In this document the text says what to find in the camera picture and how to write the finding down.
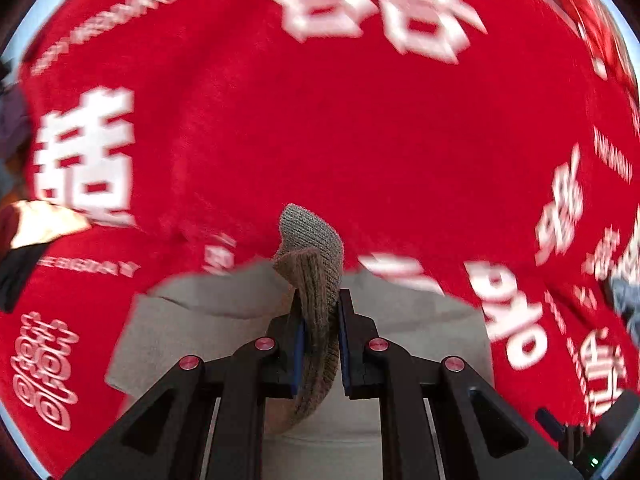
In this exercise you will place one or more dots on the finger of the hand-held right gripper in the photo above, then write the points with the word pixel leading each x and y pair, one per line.
pixel 549 420

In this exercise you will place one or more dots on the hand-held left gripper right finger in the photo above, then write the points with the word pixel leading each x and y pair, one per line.
pixel 343 345

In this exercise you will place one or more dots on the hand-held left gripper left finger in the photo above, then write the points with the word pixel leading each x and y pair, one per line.
pixel 298 347

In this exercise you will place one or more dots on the grey small sweater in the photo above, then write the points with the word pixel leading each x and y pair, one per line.
pixel 210 325

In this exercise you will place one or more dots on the blue-grey cloth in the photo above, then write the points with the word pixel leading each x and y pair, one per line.
pixel 625 292

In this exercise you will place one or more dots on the red printed blanket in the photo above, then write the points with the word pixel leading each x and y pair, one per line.
pixel 320 125

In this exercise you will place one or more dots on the beige cloth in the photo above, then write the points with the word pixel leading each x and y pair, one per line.
pixel 37 222

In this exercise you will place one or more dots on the dark cloth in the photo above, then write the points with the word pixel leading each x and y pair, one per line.
pixel 17 275

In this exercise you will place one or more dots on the purple-grey cloth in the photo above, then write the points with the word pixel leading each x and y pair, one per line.
pixel 12 120

